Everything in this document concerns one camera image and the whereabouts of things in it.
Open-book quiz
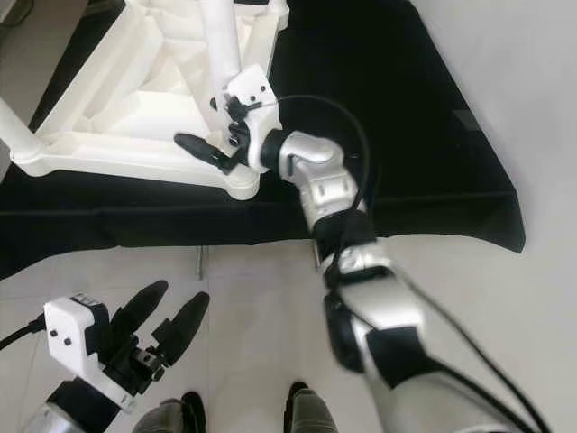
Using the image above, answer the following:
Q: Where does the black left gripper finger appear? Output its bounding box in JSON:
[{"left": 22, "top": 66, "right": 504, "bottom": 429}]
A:
[
  {"left": 158, "top": 291, "right": 210, "bottom": 362},
  {"left": 117, "top": 280, "right": 170, "bottom": 335}
]

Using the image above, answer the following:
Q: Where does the white plastic children table top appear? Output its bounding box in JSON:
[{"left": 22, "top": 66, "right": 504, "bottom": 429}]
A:
[{"left": 9, "top": 0, "right": 289, "bottom": 201}]

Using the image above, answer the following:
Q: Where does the grey robot left foot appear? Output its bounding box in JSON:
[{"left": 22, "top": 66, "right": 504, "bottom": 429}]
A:
[{"left": 135, "top": 392, "right": 204, "bottom": 433}]

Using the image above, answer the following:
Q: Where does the grey robot foot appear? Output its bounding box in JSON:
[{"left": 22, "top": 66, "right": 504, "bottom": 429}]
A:
[
  {"left": 284, "top": 383, "right": 353, "bottom": 433},
  {"left": 135, "top": 392, "right": 204, "bottom": 433}
]

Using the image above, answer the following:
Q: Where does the black tablecloth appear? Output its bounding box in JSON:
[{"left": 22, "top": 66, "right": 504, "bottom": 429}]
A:
[{"left": 0, "top": 0, "right": 528, "bottom": 281}]

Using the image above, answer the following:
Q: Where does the grey robot right foot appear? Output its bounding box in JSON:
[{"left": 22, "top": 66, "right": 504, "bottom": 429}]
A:
[{"left": 284, "top": 383, "right": 353, "bottom": 433}]

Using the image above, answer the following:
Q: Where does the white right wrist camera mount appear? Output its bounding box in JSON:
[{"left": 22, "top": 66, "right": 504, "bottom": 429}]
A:
[{"left": 223, "top": 65, "right": 280, "bottom": 172}]

